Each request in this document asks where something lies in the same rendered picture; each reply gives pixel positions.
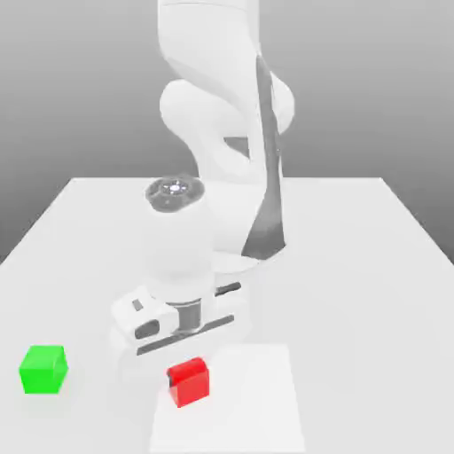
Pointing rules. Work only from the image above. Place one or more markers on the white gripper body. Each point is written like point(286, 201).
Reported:
point(198, 340)

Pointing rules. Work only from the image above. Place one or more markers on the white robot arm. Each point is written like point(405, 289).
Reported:
point(184, 234)

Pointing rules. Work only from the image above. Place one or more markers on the small red cube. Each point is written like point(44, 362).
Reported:
point(189, 383)

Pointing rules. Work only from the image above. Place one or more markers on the small green cube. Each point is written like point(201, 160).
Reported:
point(42, 370)

